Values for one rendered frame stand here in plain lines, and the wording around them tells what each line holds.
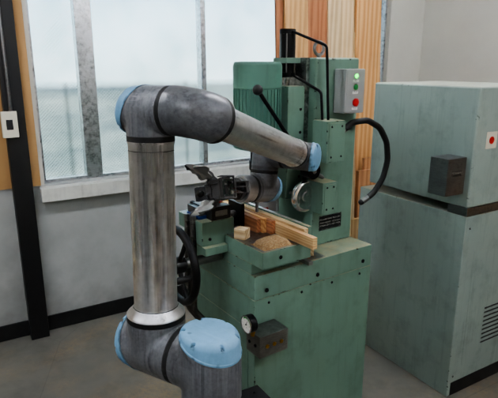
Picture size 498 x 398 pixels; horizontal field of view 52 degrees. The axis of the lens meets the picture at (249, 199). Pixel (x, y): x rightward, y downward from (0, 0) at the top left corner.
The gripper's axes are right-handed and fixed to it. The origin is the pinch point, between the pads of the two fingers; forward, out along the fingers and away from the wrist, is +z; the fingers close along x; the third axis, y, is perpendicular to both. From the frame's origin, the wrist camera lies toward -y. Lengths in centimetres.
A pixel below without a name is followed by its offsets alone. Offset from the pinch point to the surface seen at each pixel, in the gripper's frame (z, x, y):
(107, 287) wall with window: -65, 35, -166
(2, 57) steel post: 1, -85, -127
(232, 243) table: -30.7, 17.0, -15.3
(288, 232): -42.8, 15.5, 1.4
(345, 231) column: -83, 17, -2
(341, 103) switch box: -64, -29, 16
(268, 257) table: -29.8, 22.8, 2.3
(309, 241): -40.9, 19.3, 11.4
